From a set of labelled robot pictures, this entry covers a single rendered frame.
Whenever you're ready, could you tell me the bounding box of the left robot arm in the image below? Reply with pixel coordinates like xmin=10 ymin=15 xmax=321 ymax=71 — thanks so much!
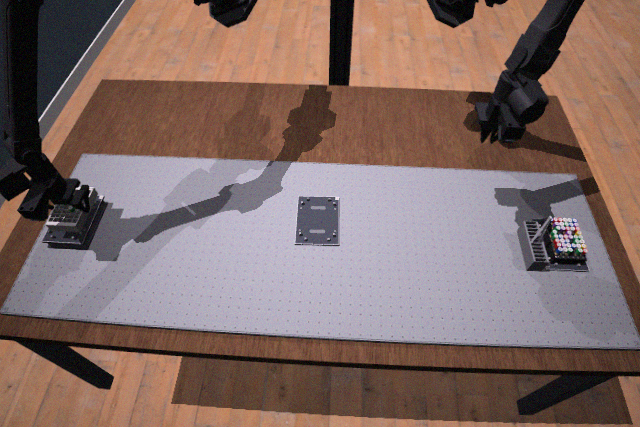
xmin=435 ymin=0 xmax=585 ymax=143

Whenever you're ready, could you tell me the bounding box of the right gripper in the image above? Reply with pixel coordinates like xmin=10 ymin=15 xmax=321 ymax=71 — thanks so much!
xmin=35 ymin=170 xmax=90 ymax=213

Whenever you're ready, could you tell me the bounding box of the grey slotted rack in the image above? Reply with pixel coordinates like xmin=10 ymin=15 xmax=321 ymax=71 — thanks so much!
xmin=517 ymin=221 xmax=549 ymax=271

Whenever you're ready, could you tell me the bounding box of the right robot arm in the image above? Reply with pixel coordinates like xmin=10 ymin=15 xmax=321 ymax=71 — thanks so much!
xmin=0 ymin=0 xmax=249 ymax=221

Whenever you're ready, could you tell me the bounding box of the black vial rack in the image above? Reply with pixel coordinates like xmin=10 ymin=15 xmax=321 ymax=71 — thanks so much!
xmin=539 ymin=218 xmax=587 ymax=265

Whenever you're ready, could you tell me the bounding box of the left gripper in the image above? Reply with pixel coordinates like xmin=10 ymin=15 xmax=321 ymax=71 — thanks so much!
xmin=474 ymin=92 xmax=507 ymax=143

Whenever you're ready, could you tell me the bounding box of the white tube carrier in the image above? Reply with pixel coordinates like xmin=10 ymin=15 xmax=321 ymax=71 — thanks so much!
xmin=45 ymin=187 xmax=98 ymax=232

